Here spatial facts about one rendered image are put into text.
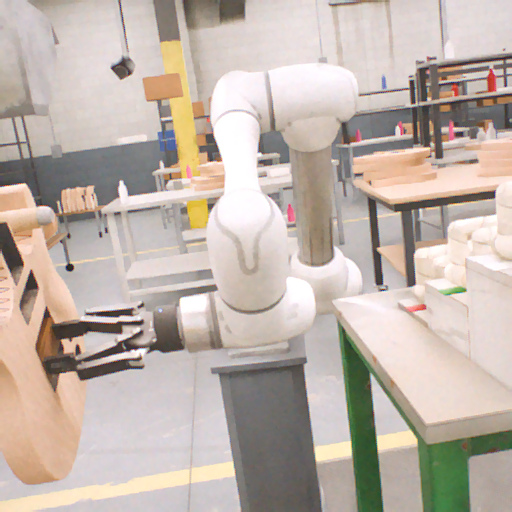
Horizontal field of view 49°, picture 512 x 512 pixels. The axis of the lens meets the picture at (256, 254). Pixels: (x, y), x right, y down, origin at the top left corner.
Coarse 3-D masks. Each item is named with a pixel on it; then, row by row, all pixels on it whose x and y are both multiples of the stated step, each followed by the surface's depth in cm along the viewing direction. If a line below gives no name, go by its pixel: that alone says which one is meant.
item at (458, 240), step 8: (448, 232) 97; (456, 232) 96; (456, 240) 96; (464, 240) 96; (456, 248) 97; (464, 248) 96; (456, 256) 97; (464, 256) 97; (456, 264) 97; (464, 264) 97
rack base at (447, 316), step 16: (432, 288) 99; (432, 304) 100; (448, 304) 94; (464, 304) 88; (432, 320) 102; (448, 320) 95; (464, 320) 89; (448, 336) 96; (464, 336) 90; (464, 352) 91
